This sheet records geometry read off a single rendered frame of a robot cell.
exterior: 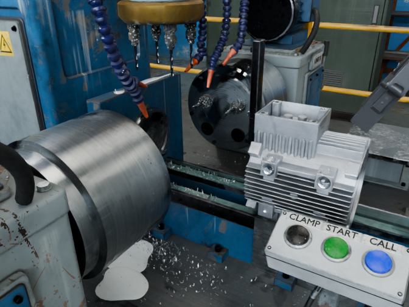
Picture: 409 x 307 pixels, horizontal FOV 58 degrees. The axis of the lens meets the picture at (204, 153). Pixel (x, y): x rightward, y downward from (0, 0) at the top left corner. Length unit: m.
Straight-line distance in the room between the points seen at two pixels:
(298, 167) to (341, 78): 3.30
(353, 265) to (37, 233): 0.38
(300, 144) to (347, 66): 3.26
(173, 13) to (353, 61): 3.27
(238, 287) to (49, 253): 0.44
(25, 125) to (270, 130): 0.58
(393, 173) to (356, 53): 2.73
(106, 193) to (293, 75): 0.78
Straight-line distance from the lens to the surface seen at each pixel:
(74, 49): 0.92
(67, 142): 0.59
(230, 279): 0.83
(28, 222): 0.45
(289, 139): 0.70
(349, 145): 0.72
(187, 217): 0.89
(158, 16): 0.76
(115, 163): 0.58
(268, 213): 0.74
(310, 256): 0.51
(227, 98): 1.04
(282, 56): 1.19
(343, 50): 3.93
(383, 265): 0.51
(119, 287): 0.83
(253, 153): 0.71
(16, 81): 0.95
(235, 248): 0.86
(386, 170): 1.26
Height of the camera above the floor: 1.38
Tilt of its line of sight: 26 degrees down
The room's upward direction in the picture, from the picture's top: 1 degrees counter-clockwise
